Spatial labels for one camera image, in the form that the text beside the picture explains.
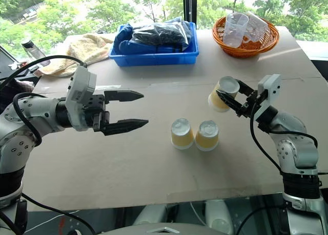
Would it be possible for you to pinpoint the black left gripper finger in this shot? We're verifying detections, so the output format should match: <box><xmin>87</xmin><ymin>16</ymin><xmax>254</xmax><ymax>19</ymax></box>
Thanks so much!
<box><xmin>101</xmin><ymin>119</ymin><xmax>150</xmax><ymax>137</ymax></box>
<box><xmin>104</xmin><ymin>90</ymin><xmax>145</xmax><ymax>104</ymax></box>

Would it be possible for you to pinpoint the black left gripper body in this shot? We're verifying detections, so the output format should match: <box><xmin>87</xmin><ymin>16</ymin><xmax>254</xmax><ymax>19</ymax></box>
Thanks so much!
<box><xmin>84</xmin><ymin>94</ymin><xmax>111</xmax><ymax>133</ymax></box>

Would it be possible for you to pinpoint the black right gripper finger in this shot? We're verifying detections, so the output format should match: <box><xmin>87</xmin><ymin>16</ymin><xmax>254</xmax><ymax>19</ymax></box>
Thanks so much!
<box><xmin>215</xmin><ymin>90</ymin><xmax>243</xmax><ymax>114</ymax></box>
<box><xmin>237</xmin><ymin>79</ymin><xmax>255</xmax><ymax>97</ymax></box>

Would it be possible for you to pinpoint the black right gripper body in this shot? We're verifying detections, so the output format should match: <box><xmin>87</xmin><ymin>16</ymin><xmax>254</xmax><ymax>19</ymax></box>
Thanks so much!
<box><xmin>235</xmin><ymin>90</ymin><xmax>259</xmax><ymax>118</ymax></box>

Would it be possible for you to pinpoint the yellow white paper cup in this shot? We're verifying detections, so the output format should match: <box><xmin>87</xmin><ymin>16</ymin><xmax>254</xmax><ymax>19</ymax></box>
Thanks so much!
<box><xmin>170</xmin><ymin>118</ymin><xmax>195</xmax><ymax>151</ymax></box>
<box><xmin>194</xmin><ymin>119</ymin><xmax>220</xmax><ymax>152</ymax></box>
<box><xmin>208</xmin><ymin>76</ymin><xmax>241</xmax><ymax>114</ymax></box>

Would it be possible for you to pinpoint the orange wicker basket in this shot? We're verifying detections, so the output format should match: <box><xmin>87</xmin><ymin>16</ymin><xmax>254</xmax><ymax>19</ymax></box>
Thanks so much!
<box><xmin>212</xmin><ymin>14</ymin><xmax>280</xmax><ymax>59</ymax></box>

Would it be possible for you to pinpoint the brown cardboard table cover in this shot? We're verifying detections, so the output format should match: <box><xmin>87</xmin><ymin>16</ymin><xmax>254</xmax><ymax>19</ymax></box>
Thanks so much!
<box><xmin>24</xmin><ymin>26</ymin><xmax>328</xmax><ymax>212</ymax></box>

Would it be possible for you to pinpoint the blue plastic bin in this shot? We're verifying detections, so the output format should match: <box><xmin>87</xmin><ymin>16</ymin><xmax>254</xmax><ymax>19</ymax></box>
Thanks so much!
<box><xmin>108</xmin><ymin>22</ymin><xmax>200</xmax><ymax>68</ymax></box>

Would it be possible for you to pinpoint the pale yellow towel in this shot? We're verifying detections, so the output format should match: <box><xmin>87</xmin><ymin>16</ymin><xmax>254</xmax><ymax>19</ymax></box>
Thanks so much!
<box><xmin>37</xmin><ymin>33</ymin><xmax>115</xmax><ymax>78</ymax></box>

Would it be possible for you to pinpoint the clear plastic measuring cup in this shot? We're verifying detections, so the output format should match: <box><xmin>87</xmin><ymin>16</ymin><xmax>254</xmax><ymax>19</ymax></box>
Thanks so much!
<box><xmin>240</xmin><ymin>11</ymin><xmax>269</xmax><ymax>44</ymax></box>
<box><xmin>222</xmin><ymin>12</ymin><xmax>250</xmax><ymax>48</ymax></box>

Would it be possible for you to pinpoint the clear bag of black beans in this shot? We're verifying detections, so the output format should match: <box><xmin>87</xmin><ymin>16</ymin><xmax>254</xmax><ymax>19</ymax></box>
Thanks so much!
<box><xmin>131</xmin><ymin>22</ymin><xmax>190</xmax><ymax>47</ymax></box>

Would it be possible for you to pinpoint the pink patterned cloth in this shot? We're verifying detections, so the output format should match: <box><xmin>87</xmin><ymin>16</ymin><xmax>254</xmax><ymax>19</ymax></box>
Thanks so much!
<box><xmin>15</xmin><ymin>79</ymin><xmax>35</xmax><ymax>93</ymax></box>

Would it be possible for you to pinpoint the clear water bottle black lid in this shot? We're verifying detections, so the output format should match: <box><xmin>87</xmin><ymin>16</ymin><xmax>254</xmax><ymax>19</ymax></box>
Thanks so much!
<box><xmin>20</xmin><ymin>38</ymin><xmax>51</xmax><ymax>67</ymax></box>

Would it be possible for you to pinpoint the grey rounded robot leg shape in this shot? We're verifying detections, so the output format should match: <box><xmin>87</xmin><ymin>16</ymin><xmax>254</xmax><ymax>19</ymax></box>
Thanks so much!
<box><xmin>132</xmin><ymin>203</ymin><xmax>168</xmax><ymax>227</ymax></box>
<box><xmin>204</xmin><ymin>199</ymin><xmax>234</xmax><ymax>235</ymax></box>

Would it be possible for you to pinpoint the grey robot torso top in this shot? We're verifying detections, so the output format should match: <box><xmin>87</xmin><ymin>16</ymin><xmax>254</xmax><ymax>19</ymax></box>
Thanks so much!
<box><xmin>98</xmin><ymin>221</ymin><xmax>233</xmax><ymax>235</ymax></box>

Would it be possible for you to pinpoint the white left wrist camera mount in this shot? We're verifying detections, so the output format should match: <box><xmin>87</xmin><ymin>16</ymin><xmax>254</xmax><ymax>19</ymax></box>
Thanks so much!
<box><xmin>65</xmin><ymin>66</ymin><xmax>98</xmax><ymax>132</ymax></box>

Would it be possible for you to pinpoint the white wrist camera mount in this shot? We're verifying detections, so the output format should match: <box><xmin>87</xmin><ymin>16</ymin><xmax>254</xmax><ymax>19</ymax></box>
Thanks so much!
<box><xmin>252</xmin><ymin>74</ymin><xmax>282</xmax><ymax>118</ymax></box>
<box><xmin>65</xmin><ymin>66</ymin><xmax>98</xmax><ymax>132</ymax></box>

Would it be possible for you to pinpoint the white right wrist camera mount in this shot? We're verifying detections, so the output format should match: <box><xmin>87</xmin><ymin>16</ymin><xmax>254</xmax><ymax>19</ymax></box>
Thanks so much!
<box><xmin>252</xmin><ymin>74</ymin><xmax>282</xmax><ymax>118</ymax></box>

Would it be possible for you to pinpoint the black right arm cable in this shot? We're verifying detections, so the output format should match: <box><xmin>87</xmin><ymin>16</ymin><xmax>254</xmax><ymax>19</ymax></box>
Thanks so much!
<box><xmin>249</xmin><ymin>91</ymin><xmax>319</xmax><ymax>175</ymax></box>

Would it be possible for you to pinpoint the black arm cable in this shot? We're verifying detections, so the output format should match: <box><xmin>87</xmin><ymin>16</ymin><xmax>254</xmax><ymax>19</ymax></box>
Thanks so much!
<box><xmin>0</xmin><ymin>55</ymin><xmax>88</xmax><ymax>92</ymax></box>
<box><xmin>12</xmin><ymin>92</ymin><xmax>43</xmax><ymax>147</ymax></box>
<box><xmin>249</xmin><ymin>91</ymin><xmax>319</xmax><ymax>175</ymax></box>

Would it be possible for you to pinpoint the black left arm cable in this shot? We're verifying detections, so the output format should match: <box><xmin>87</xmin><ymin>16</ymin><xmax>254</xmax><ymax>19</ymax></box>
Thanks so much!
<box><xmin>12</xmin><ymin>92</ymin><xmax>43</xmax><ymax>147</ymax></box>
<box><xmin>0</xmin><ymin>55</ymin><xmax>88</xmax><ymax>92</ymax></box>

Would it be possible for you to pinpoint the black window frame post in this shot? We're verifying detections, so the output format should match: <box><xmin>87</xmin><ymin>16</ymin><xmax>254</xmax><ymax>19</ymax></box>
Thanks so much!
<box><xmin>182</xmin><ymin>0</ymin><xmax>198</xmax><ymax>24</ymax></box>

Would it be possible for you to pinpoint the black cable under table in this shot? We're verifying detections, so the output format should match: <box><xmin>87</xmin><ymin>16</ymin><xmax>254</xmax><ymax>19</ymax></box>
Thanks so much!
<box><xmin>21</xmin><ymin>193</ymin><xmax>96</xmax><ymax>235</ymax></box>
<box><xmin>235</xmin><ymin>205</ymin><xmax>285</xmax><ymax>235</ymax></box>

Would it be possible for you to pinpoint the thin white cable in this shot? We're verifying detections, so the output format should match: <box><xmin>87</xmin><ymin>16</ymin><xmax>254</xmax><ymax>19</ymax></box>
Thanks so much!
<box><xmin>189</xmin><ymin>201</ymin><xmax>207</xmax><ymax>226</ymax></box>

